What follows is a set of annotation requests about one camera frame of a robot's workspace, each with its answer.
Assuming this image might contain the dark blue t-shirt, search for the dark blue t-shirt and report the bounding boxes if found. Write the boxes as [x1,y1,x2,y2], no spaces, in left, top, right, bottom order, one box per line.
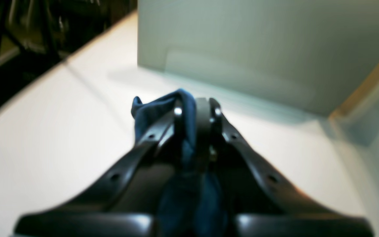
[131,89,228,237]

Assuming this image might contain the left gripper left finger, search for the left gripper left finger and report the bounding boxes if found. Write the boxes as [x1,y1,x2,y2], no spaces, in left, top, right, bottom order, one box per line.
[13,99,183,237]

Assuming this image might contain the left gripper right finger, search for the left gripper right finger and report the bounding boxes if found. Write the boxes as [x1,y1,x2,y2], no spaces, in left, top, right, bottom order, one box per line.
[196,98,374,237]

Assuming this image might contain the white storage bin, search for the white storage bin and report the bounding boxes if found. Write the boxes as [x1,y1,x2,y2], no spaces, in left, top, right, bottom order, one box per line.
[138,0,379,218]

